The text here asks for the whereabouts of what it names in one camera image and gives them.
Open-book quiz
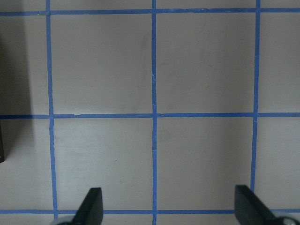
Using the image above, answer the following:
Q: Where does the dark wooden drawer cabinet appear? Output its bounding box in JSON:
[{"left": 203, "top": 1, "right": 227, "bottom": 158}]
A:
[{"left": 0, "top": 126, "right": 5, "bottom": 163}]

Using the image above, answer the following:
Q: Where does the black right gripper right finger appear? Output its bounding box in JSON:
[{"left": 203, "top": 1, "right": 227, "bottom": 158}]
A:
[{"left": 234, "top": 185, "right": 277, "bottom": 225}]

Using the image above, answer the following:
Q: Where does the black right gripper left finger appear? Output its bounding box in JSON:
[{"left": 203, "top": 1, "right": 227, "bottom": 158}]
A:
[{"left": 70, "top": 187, "right": 104, "bottom": 225}]

